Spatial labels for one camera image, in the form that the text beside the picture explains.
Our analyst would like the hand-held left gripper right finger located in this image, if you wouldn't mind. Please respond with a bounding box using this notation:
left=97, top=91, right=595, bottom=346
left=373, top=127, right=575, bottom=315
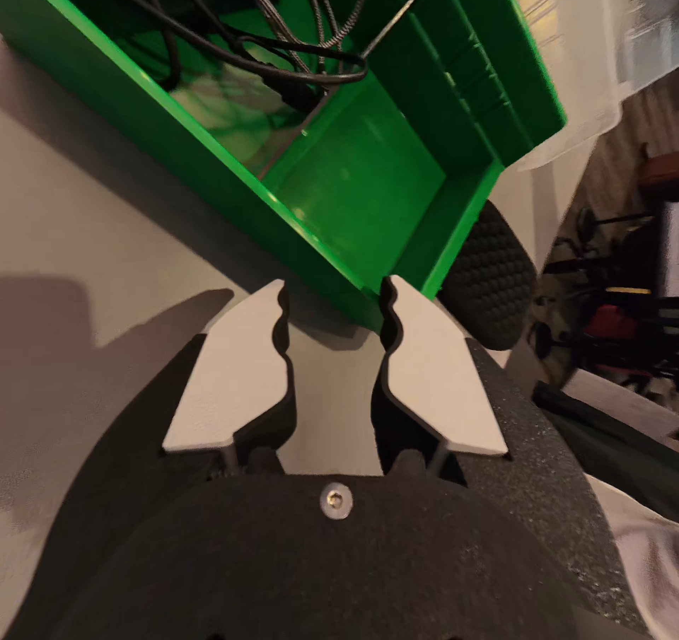
left=371, top=275, right=509, bottom=459

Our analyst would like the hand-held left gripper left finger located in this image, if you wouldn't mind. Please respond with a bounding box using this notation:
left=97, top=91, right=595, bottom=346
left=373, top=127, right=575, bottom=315
left=161, top=279, right=296, bottom=455

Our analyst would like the green plastic bin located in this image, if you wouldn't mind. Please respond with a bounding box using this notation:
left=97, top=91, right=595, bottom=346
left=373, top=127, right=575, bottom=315
left=0, top=0, right=568, bottom=334

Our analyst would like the clear plastic bin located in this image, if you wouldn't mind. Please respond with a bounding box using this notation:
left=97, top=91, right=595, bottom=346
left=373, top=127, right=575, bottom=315
left=499, top=0, right=679, bottom=175

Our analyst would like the thin black cable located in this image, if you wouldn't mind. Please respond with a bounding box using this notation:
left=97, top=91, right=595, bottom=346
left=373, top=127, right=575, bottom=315
left=87, top=0, right=370, bottom=87

